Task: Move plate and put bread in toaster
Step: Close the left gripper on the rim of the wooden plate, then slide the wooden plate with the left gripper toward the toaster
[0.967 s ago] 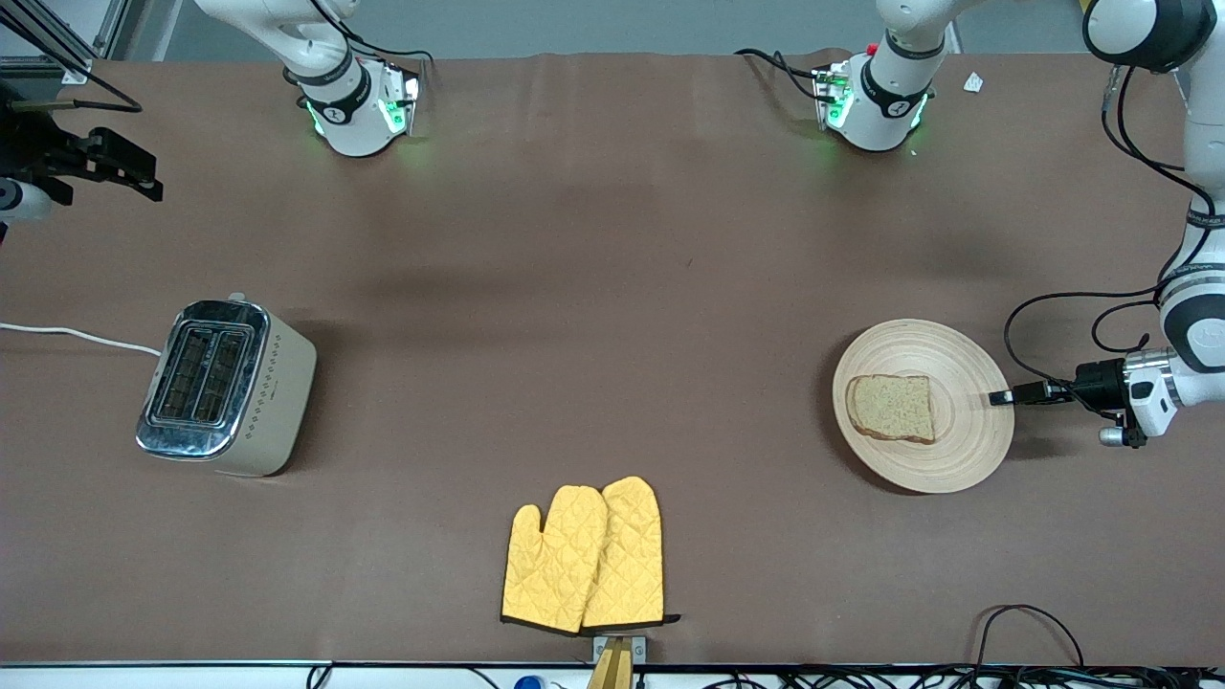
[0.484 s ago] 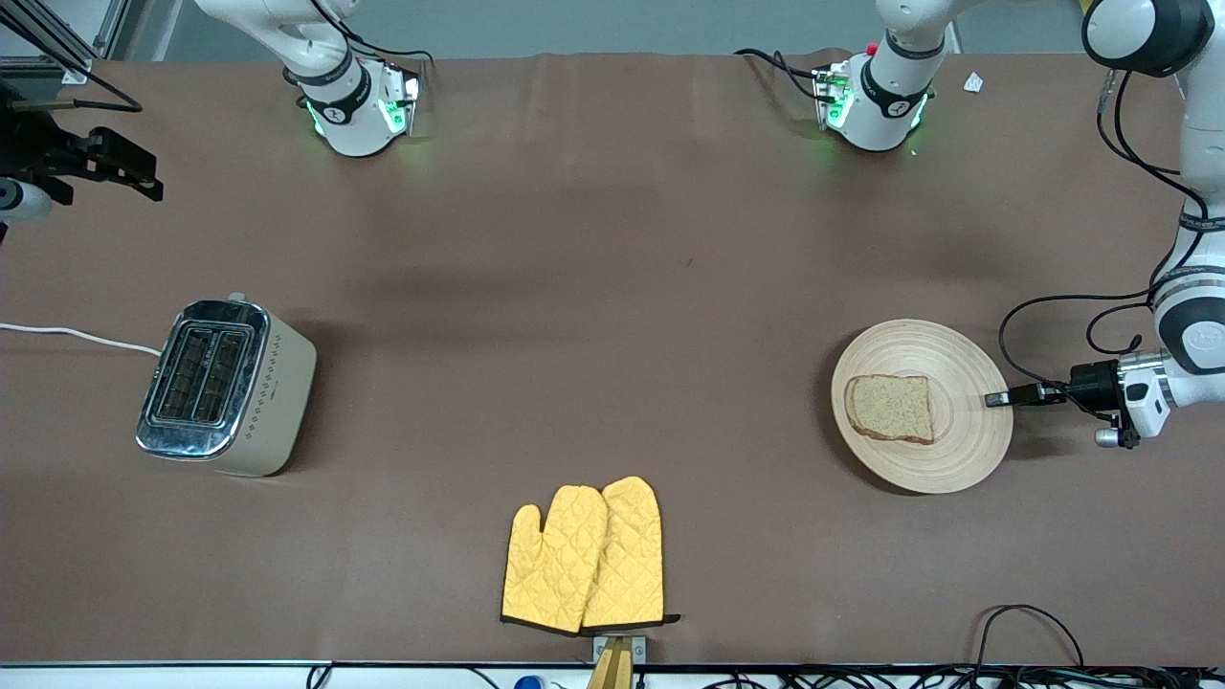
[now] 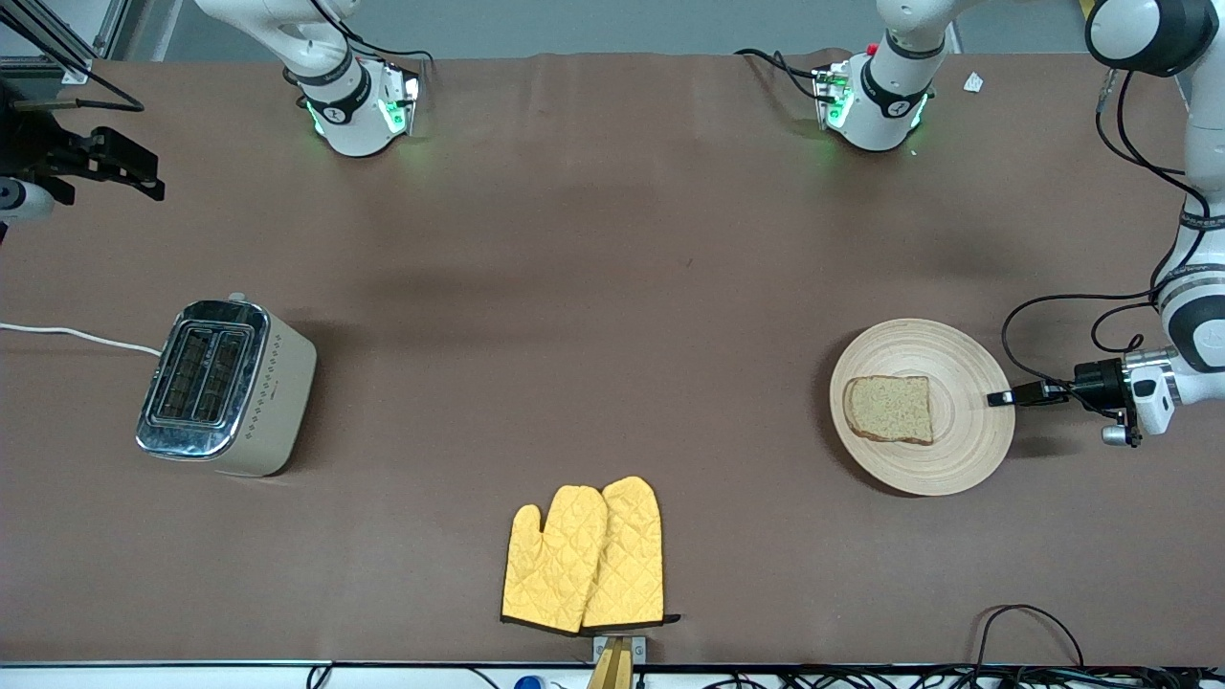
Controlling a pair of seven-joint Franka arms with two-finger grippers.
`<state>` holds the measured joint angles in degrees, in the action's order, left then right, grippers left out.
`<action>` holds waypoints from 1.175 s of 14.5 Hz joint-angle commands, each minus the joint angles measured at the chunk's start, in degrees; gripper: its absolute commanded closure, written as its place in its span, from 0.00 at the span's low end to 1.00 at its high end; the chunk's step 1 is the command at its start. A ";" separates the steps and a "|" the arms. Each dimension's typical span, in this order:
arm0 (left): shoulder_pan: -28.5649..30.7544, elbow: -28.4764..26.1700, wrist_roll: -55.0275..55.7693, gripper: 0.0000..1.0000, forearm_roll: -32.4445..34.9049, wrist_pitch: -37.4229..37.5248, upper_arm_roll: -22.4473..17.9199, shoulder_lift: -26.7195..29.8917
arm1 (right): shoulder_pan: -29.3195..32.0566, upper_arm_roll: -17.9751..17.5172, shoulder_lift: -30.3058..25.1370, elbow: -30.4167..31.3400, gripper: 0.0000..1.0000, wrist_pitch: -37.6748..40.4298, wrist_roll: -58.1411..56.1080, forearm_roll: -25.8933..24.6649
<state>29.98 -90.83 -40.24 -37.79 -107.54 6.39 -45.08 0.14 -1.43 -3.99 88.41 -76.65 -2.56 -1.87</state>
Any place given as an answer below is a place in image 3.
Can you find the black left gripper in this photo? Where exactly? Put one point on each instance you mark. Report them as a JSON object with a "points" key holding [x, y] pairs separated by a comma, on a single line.
{"points": [[1098, 380]]}

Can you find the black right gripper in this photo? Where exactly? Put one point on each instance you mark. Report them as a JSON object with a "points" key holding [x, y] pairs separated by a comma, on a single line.
{"points": [[33, 144]]}

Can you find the round wooden plate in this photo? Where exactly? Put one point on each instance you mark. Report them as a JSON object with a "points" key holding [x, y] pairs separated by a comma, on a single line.
{"points": [[957, 450]]}

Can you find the brown bread slice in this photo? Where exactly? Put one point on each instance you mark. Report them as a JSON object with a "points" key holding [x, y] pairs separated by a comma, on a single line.
{"points": [[888, 409]]}

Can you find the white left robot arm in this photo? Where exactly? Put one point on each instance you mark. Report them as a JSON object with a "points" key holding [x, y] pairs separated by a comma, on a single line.
{"points": [[1201, 144]]}

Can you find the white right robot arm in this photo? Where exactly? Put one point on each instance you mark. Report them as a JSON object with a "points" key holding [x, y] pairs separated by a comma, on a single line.
{"points": [[354, 120]]}

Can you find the chrome and beige toaster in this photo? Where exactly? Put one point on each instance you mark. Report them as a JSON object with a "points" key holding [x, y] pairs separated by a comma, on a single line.
{"points": [[273, 392]]}

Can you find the white paper scrap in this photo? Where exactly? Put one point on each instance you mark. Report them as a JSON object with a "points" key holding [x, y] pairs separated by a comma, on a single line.
{"points": [[973, 82]]}

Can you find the yellow quilted oven mitt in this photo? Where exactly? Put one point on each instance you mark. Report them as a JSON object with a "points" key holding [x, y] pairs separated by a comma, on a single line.
{"points": [[632, 555], [550, 565]]}

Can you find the brown table cover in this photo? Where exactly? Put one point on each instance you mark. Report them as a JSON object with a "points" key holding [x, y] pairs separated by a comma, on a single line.
{"points": [[612, 239]]}

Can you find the yellow wooden stick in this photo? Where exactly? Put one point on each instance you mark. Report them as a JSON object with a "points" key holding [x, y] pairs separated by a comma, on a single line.
{"points": [[612, 670]]}

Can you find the aluminium frame profile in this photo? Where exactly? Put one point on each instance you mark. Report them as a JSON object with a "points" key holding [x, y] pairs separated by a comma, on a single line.
{"points": [[57, 65]]}

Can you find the small metal bracket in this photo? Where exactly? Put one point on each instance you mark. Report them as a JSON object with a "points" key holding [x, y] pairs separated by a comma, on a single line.
{"points": [[639, 651]]}

